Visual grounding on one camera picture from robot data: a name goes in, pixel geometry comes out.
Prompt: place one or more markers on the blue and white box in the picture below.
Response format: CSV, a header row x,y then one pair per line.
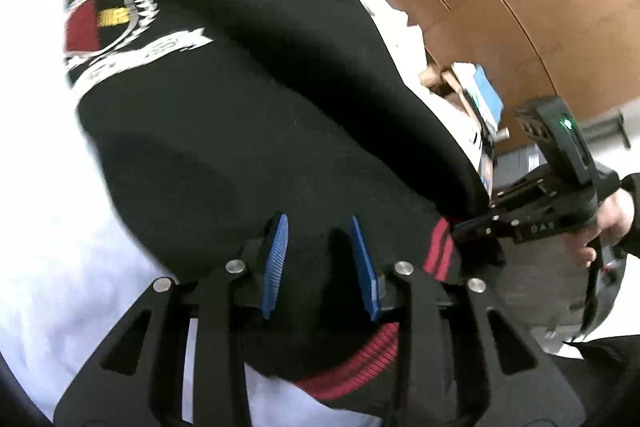
x,y
450,82

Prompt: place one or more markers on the wooden wardrobe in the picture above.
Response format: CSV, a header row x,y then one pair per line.
x,y
525,7

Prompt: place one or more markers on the person's right hand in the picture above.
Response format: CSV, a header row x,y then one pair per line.
x,y
617,219

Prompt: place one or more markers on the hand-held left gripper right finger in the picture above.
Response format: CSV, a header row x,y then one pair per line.
x,y
367,272

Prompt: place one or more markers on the black varsity jacket red stripes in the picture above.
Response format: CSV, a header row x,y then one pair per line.
x,y
250,107

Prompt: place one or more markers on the person's dark clothing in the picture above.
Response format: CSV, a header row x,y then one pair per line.
x,y
605,382

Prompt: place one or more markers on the white plastic bags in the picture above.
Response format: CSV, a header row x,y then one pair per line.
x,y
400,32

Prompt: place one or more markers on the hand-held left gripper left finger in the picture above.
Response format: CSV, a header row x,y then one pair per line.
x,y
275,267

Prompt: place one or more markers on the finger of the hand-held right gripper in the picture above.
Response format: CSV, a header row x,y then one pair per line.
x,y
485,231

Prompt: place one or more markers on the person's right forearm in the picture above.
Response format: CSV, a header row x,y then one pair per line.
x,y
632,187

